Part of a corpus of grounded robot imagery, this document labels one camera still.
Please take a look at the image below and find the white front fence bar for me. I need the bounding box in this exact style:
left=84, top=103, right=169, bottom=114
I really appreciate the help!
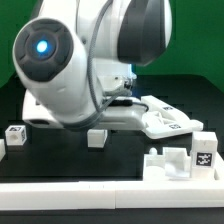
left=0, top=181, right=224, bottom=211

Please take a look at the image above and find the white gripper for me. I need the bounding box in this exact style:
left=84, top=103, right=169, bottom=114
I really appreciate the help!
left=96, top=104, right=145, bottom=130

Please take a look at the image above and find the white chair back frame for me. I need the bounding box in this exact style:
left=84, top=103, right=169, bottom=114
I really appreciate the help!
left=141, top=95, right=203, bottom=139

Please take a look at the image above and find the white fence bar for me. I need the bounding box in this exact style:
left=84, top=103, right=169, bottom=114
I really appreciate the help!
left=215, top=156, right=224, bottom=181
left=0, top=181, right=224, bottom=211

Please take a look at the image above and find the small white cube block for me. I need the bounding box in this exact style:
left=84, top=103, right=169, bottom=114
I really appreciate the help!
left=5, top=125, right=27, bottom=146

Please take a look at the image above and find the white chair seat block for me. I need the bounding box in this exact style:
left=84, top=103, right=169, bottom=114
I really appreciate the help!
left=142, top=147, right=191, bottom=181

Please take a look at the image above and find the white right fence bar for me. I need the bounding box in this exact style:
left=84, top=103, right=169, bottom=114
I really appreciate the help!
left=215, top=156, right=224, bottom=181

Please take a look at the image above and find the white fence piece left edge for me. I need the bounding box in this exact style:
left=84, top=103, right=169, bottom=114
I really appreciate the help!
left=0, top=139, right=6, bottom=162

